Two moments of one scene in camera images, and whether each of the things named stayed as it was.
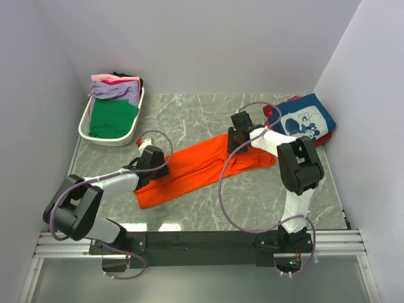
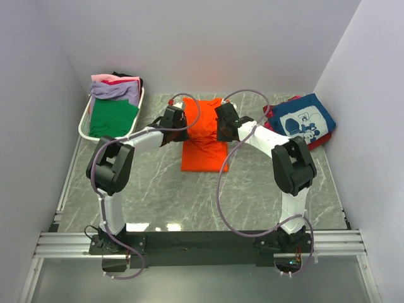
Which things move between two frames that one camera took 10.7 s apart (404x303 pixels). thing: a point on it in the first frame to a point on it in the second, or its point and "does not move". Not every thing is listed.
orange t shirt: [197, 165] to [202, 151]
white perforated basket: [84, 127] does not move
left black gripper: [163, 172] to [184, 136]
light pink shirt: [101, 77] does not move
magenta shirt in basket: [115, 82] does not move
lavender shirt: [128, 90] does not move
